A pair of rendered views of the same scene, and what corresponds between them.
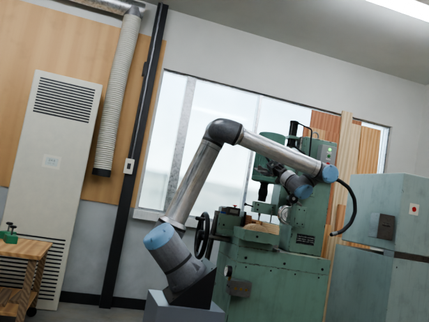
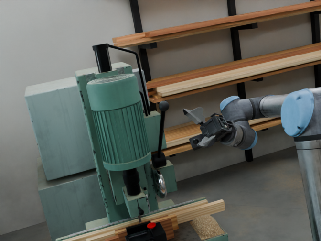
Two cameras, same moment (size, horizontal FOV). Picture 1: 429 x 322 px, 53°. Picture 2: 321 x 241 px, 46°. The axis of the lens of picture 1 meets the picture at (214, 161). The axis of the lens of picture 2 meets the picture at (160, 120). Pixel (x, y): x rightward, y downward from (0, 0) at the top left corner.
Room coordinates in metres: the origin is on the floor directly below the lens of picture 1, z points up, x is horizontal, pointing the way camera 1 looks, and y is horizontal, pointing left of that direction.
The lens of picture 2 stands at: (2.59, 0.96, 1.67)
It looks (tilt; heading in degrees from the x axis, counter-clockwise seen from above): 15 degrees down; 270
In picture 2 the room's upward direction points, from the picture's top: 10 degrees counter-clockwise
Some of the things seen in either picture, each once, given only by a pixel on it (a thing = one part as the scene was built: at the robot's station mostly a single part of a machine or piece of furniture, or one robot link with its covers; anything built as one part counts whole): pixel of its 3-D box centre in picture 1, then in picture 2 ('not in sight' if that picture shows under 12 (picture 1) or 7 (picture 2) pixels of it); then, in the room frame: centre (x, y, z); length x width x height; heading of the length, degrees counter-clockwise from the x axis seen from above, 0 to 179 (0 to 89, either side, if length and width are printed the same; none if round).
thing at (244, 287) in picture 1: (238, 287); not in sight; (2.44, -0.25, 0.58); 0.12 x 0.08 x 0.08; 102
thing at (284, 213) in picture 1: (286, 214); (159, 184); (2.63, -0.49, 1.02); 0.12 x 0.03 x 0.12; 102
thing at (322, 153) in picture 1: (325, 158); (137, 88); (2.65, -0.68, 1.40); 0.10 x 0.06 x 0.16; 102
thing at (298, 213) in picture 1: (297, 216); (164, 177); (2.61, -0.55, 1.02); 0.09 x 0.07 x 0.12; 12
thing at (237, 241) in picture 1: (246, 240); not in sight; (2.71, -0.28, 0.82); 0.40 x 0.21 x 0.04; 12
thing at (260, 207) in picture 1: (263, 209); (135, 201); (2.73, -0.35, 1.03); 0.14 x 0.07 x 0.09; 102
